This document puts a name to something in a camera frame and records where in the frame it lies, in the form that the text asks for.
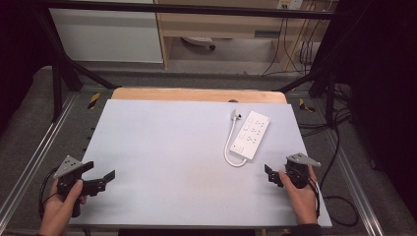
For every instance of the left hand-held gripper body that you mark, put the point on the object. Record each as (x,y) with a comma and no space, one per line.
(67,167)

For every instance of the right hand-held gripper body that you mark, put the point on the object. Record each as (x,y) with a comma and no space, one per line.
(300,175)

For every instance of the person's right hand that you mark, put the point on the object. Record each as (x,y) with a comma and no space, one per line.
(303,203)

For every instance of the person's left hand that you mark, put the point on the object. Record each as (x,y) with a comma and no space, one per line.
(57,209)

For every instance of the white power strip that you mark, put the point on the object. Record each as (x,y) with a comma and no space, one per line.
(250,134)

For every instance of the person's dark right sleeve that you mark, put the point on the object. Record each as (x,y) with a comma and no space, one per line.
(303,230)

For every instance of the yellow black tape marker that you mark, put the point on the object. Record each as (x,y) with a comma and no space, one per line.
(94,100)
(305,105)

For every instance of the wooden board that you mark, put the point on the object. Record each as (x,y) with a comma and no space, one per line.
(196,95)

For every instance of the black curtain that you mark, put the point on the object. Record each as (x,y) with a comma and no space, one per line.
(383,98)
(19,49)

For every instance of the white cabinet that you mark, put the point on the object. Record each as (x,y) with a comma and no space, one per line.
(108,36)

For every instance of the chair base with caster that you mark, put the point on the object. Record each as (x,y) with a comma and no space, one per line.
(198,41)

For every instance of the light wooden desk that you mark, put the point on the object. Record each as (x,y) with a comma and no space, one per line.
(223,28)

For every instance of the aluminium rail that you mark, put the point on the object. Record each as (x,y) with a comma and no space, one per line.
(36,154)
(355,183)

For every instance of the white wall socket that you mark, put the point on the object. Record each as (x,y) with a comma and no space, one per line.
(290,4)

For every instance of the black metal frame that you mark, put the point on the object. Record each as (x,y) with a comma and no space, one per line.
(183,10)

